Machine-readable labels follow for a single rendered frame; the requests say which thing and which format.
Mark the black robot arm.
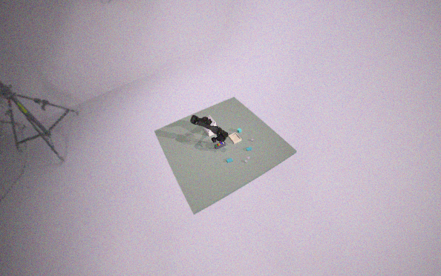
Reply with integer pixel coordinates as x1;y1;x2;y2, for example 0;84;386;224
190;115;228;142

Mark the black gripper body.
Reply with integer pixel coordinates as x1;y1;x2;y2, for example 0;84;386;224
212;135;221;142

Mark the beige square tray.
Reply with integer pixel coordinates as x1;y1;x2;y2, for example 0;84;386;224
229;132;241;144

